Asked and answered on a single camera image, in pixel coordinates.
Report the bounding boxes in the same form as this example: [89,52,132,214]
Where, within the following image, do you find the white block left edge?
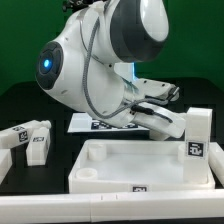
[0,149,12,184]

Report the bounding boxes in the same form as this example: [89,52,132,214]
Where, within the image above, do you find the white marker sheet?
[67,113,144,133]

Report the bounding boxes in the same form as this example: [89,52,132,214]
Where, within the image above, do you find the white front rail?
[0,187,224,224]

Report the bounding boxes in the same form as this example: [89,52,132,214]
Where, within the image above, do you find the grey braided cable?
[79,0,181,120]

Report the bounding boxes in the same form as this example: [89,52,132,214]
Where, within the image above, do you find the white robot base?
[114,63,136,82]

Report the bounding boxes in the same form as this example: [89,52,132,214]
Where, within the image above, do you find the black camera stand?
[62,0,92,12]

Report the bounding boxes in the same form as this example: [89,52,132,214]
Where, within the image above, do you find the white desk tabletop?
[68,140,215,194]

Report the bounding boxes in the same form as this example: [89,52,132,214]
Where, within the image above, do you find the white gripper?
[131,103,186,138]

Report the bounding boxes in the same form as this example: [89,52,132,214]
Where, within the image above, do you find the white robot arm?
[36,0,186,138]

